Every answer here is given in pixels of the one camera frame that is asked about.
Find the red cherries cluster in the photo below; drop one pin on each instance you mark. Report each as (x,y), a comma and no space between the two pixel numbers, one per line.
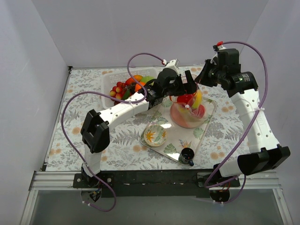
(118,91)

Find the dark blue cup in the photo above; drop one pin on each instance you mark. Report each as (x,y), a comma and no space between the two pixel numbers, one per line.
(186,156)

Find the yellow mango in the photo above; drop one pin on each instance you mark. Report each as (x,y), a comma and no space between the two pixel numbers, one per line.
(197,99)

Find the pink white plate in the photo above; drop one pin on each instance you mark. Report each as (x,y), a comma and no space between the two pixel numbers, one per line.
(180,119)

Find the yellow banana bunch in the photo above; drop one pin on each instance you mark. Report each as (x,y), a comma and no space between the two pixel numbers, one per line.
(182,108)

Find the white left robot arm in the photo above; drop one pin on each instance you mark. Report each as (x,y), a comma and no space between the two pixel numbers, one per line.
(97,125)

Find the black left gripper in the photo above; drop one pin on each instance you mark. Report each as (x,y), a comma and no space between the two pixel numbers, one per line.
(182,85)

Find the orange red mango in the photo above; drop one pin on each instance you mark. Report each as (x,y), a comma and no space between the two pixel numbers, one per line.
(133,79)

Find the floral tablecloth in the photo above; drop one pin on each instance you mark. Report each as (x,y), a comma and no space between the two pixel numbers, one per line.
(125,151)

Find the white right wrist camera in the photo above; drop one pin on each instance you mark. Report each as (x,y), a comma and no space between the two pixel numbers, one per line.
(218,47)

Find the white plastic fruit basket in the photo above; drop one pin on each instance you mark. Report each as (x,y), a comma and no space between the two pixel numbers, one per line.
(110,80)

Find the green fruit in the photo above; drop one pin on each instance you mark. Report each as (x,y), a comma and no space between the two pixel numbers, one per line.
(146,79)

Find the leaf pattern tray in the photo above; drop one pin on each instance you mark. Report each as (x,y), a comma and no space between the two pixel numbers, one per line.
(183,130)

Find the floral small bowl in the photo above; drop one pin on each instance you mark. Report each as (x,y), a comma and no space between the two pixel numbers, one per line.
(155,135)

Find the black base bar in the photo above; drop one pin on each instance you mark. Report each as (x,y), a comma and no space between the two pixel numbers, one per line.
(178,182)

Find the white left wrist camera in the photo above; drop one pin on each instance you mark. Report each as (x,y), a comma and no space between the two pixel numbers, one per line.
(173,64)

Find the clear zip top bag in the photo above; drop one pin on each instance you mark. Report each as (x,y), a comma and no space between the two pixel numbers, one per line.
(189,105)

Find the red apple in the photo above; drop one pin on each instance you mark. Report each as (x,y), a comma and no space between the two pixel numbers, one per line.
(184,98)

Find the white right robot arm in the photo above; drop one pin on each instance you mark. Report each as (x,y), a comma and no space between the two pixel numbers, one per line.
(265,151)

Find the orange fruit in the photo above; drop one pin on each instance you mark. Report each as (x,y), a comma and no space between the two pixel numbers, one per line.
(137,87)

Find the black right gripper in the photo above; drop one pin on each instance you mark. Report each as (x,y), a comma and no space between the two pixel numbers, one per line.
(207,71)

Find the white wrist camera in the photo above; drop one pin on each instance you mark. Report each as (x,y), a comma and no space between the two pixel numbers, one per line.
(173,64)
(218,47)

